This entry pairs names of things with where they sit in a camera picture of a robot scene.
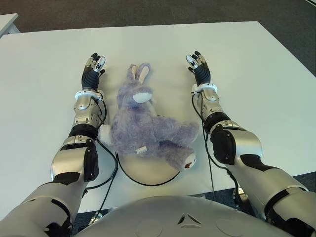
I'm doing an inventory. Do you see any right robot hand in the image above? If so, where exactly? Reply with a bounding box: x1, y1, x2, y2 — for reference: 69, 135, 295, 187
185, 50, 212, 87

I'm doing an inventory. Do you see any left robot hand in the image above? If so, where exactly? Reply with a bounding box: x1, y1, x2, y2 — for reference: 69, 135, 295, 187
81, 51, 107, 91

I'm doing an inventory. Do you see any purple plush bunny doll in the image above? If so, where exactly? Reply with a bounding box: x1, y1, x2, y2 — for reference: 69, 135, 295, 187
98, 63, 200, 171

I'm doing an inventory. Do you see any white plate black rim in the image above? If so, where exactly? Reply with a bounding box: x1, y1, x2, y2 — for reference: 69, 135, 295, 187
116, 151, 181, 187

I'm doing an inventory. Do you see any grey side table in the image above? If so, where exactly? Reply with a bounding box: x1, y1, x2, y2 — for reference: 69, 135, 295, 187
0, 12, 20, 38

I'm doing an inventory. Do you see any silver robot torso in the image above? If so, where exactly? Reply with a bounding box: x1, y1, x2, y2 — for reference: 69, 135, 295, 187
74, 195, 297, 237

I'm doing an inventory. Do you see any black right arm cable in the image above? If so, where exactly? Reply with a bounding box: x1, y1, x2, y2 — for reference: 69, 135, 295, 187
191, 91, 234, 198

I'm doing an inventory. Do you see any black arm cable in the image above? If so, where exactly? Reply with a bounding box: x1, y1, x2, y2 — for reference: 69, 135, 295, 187
191, 91, 234, 198
85, 100, 119, 218

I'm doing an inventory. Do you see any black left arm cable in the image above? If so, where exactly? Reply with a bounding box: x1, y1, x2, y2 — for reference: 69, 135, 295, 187
85, 100, 119, 218

